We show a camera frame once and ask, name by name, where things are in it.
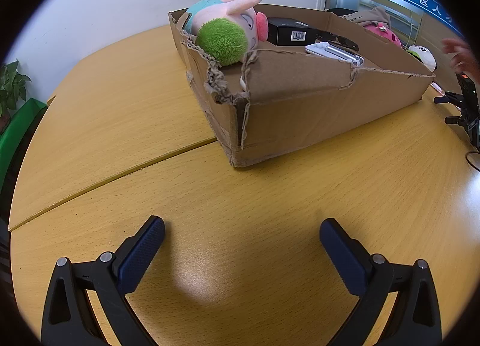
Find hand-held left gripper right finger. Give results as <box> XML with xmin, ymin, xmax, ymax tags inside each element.
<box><xmin>319</xmin><ymin>218</ymin><xmax>442</xmax><ymax>346</ymax></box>

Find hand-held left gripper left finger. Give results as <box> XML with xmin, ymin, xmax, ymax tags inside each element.
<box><xmin>40</xmin><ymin>215</ymin><xmax>166</xmax><ymax>346</ymax></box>

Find white phone stand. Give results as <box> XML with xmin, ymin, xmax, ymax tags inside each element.
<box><xmin>305</xmin><ymin>42</ymin><xmax>365</xmax><ymax>66</ymax></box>

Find torn cardboard box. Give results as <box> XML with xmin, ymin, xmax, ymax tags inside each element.
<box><xmin>167</xmin><ymin>3</ymin><xmax>436</xmax><ymax>168</ymax></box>

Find wooden desktop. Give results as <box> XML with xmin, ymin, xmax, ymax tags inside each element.
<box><xmin>8</xmin><ymin>23</ymin><xmax>480</xmax><ymax>346</ymax></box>

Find person's right hand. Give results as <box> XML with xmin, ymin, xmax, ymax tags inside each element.
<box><xmin>442</xmin><ymin>38</ymin><xmax>480</xmax><ymax>80</ymax></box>

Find white plush toy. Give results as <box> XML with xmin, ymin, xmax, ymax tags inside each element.
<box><xmin>407</xmin><ymin>45</ymin><xmax>439</xmax><ymax>72</ymax></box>

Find grey folded cloth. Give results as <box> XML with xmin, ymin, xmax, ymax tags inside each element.
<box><xmin>326</xmin><ymin>6</ymin><xmax>392</xmax><ymax>29</ymax></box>

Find black sunglasses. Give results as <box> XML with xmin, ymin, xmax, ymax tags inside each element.
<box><xmin>317</xmin><ymin>31</ymin><xmax>359</xmax><ymax>52</ymax></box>

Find small black product box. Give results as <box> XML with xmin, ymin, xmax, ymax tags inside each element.
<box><xmin>267</xmin><ymin>17</ymin><xmax>319</xmax><ymax>47</ymax></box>

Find green plastic planter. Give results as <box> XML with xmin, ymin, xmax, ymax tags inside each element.
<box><xmin>0</xmin><ymin>98</ymin><xmax>49</xmax><ymax>189</ymax></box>

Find green potted plant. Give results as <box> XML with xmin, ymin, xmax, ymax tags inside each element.
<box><xmin>0</xmin><ymin>60</ymin><xmax>31</xmax><ymax>118</ymax></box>

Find pink teal green plush toy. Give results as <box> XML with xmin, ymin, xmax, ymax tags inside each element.
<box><xmin>184</xmin><ymin>0</ymin><xmax>269</xmax><ymax>66</ymax></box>

